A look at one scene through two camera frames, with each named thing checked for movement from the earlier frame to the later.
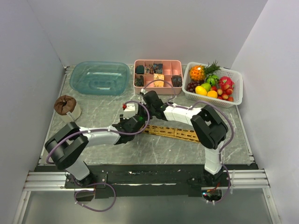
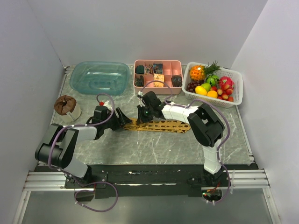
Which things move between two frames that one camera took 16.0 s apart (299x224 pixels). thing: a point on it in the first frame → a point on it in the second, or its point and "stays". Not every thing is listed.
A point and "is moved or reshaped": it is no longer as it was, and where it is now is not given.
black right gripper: x=145 y=103 stays
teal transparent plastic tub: x=100 y=78 stays
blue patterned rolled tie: x=158 y=68 stays
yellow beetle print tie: x=187 y=134 is moved or reshaped
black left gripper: x=122 y=121 → x=123 y=119
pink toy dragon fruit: x=226 y=80 stays
